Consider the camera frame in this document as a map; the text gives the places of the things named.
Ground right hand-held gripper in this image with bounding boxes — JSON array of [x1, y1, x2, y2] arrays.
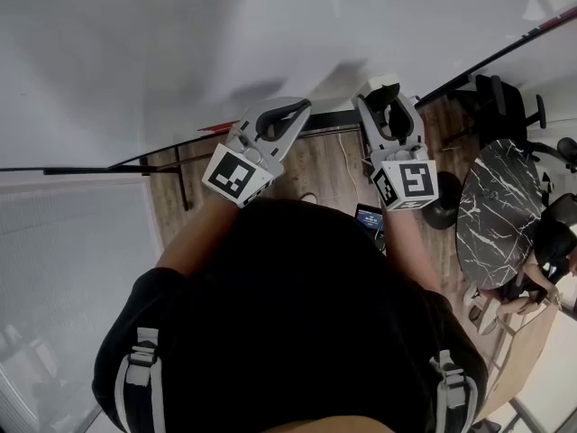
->
[[356, 93, 440, 213]]

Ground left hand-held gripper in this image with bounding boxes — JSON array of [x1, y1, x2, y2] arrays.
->
[[201, 97, 313, 208]]

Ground person's right forearm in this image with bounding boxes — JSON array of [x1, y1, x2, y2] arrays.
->
[[382, 207, 445, 295]]

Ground person's left forearm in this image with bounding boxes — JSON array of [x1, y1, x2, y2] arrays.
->
[[155, 194, 243, 283]]

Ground black-framed whiteboard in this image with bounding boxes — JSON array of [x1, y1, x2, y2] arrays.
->
[[0, 0, 577, 173]]

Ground red tape strip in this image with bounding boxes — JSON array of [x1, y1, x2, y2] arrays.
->
[[522, 10, 577, 40], [197, 122, 240, 134]]

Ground black device with screen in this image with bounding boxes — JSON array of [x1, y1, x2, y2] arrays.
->
[[353, 203, 387, 243]]

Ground round black table base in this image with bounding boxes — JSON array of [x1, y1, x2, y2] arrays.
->
[[423, 171, 463, 230]]

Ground black office chair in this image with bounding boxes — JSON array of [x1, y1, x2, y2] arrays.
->
[[525, 135, 577, 175], [444, 73, 549, 152]]

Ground black marble table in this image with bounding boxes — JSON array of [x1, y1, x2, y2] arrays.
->
[[455, 138, 555, 290]]

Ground person in dark shirt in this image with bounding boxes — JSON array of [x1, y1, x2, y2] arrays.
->
[[92, 196, 490, 433]]

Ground light wooden table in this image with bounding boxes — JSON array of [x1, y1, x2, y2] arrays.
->
[[477, 304, 560, 423]]

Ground grey harness strap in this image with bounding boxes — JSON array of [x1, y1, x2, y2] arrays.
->
[[114, 327, 166, 433], [427, 349, 479, 433]]

